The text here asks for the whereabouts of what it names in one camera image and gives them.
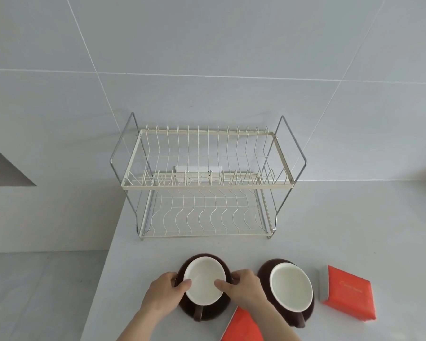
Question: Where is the person's right forearm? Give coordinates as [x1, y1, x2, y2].
[242, 303, 303, 341]

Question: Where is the brown cup with white interior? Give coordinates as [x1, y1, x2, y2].
[176, 253, 235, 322]
[257, 258, 316, 329]

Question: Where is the person's left hand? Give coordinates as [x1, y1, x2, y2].
[141, 271, 193, 319]

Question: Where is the cream two-tier wire dish rack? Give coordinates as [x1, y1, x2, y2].
[109, 112, 307, 241]

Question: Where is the person's right hand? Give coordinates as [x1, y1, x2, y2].
[214, 269, 271, 314]

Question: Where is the orange tissue packet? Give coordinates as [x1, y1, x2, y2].
[220, 306, 262, 341]
[318, 265, 377, 323]

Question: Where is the white wall socket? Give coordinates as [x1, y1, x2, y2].
[173, 166, 224, 185]

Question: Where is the person's left forearm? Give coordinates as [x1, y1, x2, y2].
[115, 309, 164, 341]

